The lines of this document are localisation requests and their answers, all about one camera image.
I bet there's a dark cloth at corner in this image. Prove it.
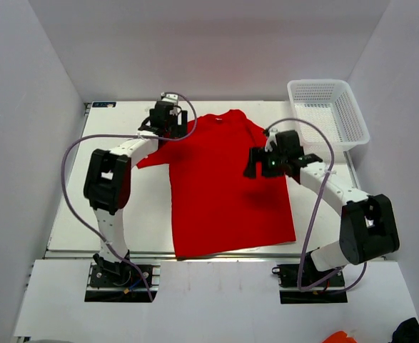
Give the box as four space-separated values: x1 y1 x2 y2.
391 317 419 343

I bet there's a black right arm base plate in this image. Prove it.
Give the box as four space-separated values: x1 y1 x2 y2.
271 263 349 305

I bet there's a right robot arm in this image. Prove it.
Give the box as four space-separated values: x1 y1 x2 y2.
243 130 400 285

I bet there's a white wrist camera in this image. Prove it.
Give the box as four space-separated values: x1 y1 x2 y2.
263 128 278 152
160 92 181 116

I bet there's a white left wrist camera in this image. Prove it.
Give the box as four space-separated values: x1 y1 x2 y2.
160 92 181 116

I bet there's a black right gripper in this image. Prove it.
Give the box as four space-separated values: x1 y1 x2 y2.
243 146 288 179

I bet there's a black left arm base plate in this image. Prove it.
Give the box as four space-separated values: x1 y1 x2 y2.
84 263 160 303

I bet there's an orange object at bottom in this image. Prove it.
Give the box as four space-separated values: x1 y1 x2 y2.
323 331 357 343

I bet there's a white plastic mesh basket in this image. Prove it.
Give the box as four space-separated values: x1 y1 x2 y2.
287 79 370 151

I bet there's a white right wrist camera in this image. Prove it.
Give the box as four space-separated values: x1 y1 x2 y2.
263 128 278 152

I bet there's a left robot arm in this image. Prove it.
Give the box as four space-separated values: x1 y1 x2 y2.
84 93 188 285

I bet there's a dark blue table label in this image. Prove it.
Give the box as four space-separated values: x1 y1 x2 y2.
91 101 116 108

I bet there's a red t-shirt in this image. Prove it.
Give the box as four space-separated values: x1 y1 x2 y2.
137 109 296 258

